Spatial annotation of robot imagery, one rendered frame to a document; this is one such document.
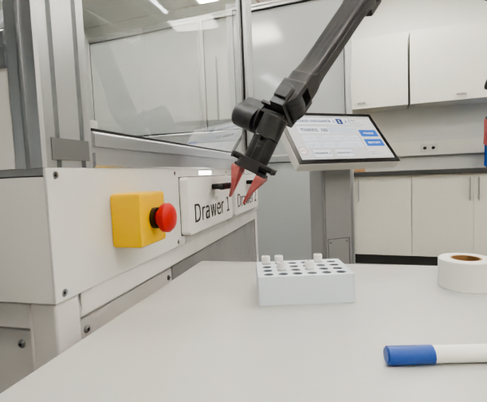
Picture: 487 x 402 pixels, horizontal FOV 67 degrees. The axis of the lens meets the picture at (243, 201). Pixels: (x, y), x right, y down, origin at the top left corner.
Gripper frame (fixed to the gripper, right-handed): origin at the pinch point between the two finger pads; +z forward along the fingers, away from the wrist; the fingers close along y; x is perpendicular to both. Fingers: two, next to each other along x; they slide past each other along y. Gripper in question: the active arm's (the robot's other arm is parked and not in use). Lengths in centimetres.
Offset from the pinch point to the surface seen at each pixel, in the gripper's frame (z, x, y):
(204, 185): 0.0, 7.5, 6.3
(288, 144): -18, -74, 2
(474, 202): -49, -276, -146
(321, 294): 1.2, 34.8, -21.0
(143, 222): 3.0, 38.1, 3.5
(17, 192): 3, 49, 14
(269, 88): -50, -169, 41
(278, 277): 1.5, 35.9, -15.2
